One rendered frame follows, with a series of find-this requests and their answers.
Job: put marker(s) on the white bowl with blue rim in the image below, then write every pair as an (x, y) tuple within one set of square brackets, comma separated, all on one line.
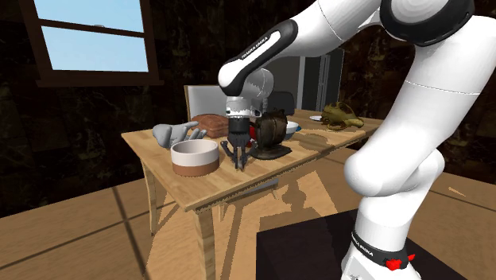
[(291, 130)]

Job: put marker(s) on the light wooden table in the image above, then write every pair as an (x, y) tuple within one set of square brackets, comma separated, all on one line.
[(232, 182)]

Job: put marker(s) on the red object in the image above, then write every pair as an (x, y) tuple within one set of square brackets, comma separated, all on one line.
[(252, 133)]

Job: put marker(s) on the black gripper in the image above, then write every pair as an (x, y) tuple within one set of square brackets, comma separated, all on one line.
[(238, 130)]

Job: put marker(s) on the dark chair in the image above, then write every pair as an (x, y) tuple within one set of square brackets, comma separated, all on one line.
[(281, 102)]

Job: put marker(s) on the grey refrigerator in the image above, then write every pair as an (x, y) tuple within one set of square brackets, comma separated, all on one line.
[(314, 81)]

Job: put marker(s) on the white plate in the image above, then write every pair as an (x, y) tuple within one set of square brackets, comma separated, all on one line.
[(316, 118)]

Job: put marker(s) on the dark brown figure on base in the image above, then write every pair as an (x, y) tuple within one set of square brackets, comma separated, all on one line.
[(271, 132)]

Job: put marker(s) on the dark robot stand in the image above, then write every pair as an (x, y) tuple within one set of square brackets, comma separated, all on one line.
[(302, 252)]

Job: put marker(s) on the dark framed window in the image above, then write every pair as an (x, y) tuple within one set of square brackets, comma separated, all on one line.
[(93, 38)]

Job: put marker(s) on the brown bread loaf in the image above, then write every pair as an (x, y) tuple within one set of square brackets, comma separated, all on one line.
[(211, 125)]

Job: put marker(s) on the olive green animal figure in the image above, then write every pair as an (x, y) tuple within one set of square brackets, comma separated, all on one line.
[(339, 114)]

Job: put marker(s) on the white and brown bowl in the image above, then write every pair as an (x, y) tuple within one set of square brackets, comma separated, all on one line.
[(195, 157)]

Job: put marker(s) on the white backed wooden chair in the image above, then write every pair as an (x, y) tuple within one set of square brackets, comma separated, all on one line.
[(205, 101)]

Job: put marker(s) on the grey hand figure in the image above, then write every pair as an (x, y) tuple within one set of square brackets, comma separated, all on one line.
[(170, 133)]

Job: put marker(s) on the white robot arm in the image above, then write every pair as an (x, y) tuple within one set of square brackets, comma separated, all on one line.
[(418, 128)]

